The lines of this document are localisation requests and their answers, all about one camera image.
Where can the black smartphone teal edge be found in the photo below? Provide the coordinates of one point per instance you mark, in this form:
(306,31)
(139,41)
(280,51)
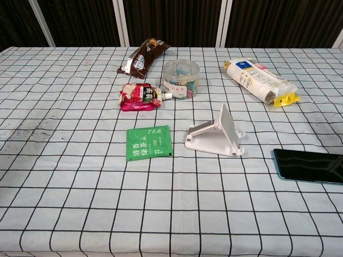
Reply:
(308,166)

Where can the white folding phone stand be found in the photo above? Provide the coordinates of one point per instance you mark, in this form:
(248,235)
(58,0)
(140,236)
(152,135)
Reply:
(211,142)

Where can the green tea sachet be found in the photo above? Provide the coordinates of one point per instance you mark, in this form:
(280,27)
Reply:
(148,143)

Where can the red spouted drink pouch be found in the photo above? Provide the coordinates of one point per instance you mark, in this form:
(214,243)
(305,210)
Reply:
(139,97)

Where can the clear jar of clips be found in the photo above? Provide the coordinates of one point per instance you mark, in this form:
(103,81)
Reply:
(180,80)

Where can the brown snack wrapper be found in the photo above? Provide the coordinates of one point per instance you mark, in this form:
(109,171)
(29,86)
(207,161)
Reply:
(142,60)

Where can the white yellow snack package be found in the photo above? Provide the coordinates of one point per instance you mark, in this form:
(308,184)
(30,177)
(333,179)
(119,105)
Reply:
(257,77)

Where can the checkered light blue tablecloth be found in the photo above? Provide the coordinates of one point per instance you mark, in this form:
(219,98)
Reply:
(80,187)

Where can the white partition frame post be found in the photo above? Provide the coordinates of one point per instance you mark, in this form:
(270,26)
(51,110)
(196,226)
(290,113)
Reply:
(223,24)
(121,24)
(43,24)
(339,40)

